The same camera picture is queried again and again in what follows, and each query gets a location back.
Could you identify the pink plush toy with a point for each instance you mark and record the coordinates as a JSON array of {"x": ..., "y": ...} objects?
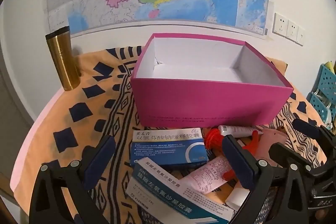
[{"x": 270, "y": 138}]

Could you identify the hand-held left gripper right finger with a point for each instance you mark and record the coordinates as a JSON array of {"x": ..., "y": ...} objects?
[{"x": 237, "y": 161}]

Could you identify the pink cardboard box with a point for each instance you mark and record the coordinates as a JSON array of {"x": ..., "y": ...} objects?
[{"x": 204, "y": 100}]

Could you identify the white wall socket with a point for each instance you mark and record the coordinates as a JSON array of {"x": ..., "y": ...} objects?
[
  {"x": 292, "y": 30},
  {"x": 280, "y": 25}
]

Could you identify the orange patterned tablecloth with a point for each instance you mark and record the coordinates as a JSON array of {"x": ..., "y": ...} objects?
[{"x": 78, "y": 113}]

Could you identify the yellow green object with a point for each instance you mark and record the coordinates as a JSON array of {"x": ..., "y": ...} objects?
[{"x": 330, "y": 65}]

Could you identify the gold thermos flask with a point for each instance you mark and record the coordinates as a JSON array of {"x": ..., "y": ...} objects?
[{"x": 61, "y": 61}]

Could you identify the blue perforated rack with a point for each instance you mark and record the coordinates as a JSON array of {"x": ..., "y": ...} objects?
[{"x": 324, "y": 87}]

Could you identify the white tape roll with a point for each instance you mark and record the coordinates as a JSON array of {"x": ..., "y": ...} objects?
[{"x": 237, "y": 197}]

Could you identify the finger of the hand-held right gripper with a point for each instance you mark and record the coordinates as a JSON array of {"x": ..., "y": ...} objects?
[
  {"x": 309, "y": 128},
  {"x": 286, "y": 153}
]

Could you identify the white tube with black cap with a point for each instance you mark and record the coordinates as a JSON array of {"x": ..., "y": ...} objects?
[{"x": 236, "y": 130}]

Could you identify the white and blue medicine box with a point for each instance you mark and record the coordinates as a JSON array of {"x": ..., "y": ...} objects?
[{"x": 162, "y": 187}]

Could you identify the white wall switch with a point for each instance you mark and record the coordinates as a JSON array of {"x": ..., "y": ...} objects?
[{"x": 300, "y": 36}]

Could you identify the red toy figure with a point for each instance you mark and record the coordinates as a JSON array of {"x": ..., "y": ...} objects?
[{"x": 253, "y": 140}]

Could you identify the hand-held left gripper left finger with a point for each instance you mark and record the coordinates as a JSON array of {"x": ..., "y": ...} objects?
[{"x": 102, "y": 158}]

